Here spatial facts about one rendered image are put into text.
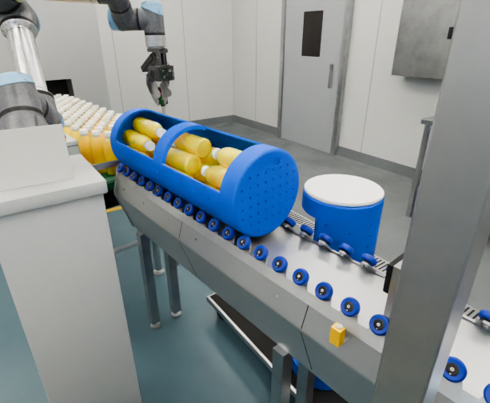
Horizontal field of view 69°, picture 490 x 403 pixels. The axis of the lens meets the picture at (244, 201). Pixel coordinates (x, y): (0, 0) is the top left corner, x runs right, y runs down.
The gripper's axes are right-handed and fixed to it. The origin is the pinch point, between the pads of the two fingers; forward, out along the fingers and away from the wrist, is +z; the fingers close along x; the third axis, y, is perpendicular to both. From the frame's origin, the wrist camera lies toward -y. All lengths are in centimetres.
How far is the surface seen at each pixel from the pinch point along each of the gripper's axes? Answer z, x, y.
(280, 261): 33, -11, 78
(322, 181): 27, 32, 59
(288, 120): 92, 347, -243
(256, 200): 22, -5, 63
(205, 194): 21, -14, 49
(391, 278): 27, -5, 106
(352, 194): 27, 30, 73
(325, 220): 34, 19, 70
